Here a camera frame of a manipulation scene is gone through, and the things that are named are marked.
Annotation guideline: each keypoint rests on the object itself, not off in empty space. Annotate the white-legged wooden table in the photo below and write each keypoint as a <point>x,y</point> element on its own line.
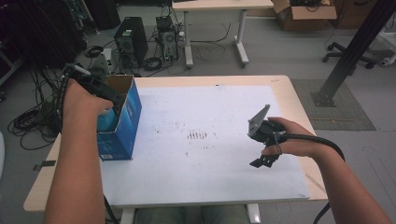
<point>218,4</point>

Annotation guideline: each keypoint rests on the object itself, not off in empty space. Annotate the brown cardboard box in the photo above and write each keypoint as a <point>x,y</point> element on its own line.
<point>306,14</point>

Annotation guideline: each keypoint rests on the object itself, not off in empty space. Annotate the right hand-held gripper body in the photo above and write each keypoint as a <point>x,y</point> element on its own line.
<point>264,130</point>

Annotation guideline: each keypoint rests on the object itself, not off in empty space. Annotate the open computer tower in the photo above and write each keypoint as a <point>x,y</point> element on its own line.
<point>168,40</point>

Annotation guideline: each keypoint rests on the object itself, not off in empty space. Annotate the person's right hand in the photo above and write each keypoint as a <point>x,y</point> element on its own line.
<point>299,146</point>

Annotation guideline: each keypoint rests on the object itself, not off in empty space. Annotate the grey floor mat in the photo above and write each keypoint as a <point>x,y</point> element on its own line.
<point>342,115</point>

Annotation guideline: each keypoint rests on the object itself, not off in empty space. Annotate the white table mat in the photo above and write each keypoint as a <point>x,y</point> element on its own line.
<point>202,161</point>

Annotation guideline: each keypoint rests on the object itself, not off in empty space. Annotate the blue plastic bottle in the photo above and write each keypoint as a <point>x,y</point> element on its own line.
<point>107,123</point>

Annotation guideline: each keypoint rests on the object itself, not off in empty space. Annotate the blue cardboard box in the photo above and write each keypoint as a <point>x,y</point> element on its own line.
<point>124,133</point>

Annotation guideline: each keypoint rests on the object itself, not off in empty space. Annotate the black metal stand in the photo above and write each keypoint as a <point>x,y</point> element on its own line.
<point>351,53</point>

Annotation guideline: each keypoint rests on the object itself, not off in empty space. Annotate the person's left hand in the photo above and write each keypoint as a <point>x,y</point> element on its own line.
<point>81,102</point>

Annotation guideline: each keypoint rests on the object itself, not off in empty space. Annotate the person's grey trousers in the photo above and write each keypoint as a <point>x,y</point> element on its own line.
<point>162,216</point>

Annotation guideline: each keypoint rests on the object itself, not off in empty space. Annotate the black curtain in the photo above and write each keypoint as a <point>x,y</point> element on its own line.
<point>37,31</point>

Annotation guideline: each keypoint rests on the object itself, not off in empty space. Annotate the black computer tower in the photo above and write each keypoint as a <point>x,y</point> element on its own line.
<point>130,40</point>

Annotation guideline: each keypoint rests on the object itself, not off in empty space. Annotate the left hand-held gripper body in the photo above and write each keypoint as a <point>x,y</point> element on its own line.
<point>93,84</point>

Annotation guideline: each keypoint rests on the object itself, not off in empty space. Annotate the black office chair base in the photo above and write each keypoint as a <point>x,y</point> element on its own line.
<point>345,53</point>

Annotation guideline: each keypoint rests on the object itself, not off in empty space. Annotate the black tape strip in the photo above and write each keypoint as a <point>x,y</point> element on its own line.
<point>45,165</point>

